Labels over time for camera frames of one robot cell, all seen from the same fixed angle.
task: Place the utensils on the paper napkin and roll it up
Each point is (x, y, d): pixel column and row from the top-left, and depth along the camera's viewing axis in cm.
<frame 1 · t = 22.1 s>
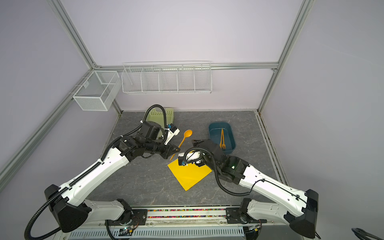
left hand: (177, 151, 71), fingers closed
right hand: (195, 143, 69), fingers open
yellow paper napkin: (189, 175, 88), on the table
green perforated plastic basket: (159, 116, 119), point 2 cm above the table
dark teal plastic bin: (229, 140, 103), point 2 cm above the table
orange plastic spoon: (187, 133, 74), point 29 cm above the table

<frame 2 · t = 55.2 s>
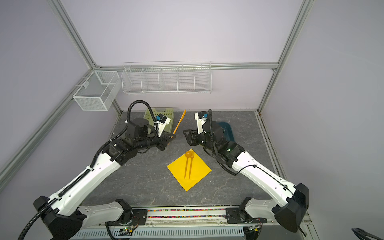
left hand: (173, 137, 69), fingers closed
right hand: (186, 132, 69), fingers open
orange plastic spoon: (188, 154, 98), on the table
the other named things where they were.

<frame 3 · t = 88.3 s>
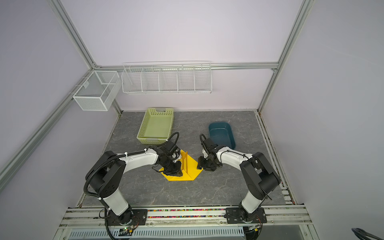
left hand: (181, 176, 85), fingers closed
right hand: (201, 169, 89), fingers open
yellow paper napkin: (189, 167, 93), on the table
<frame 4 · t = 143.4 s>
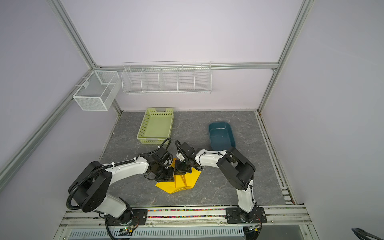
left hand: (173, 181, 84), fingers closed
right hand: (173, 174, 87), fingers closed
yellow paper napkin: (181, 181, 87), on the table
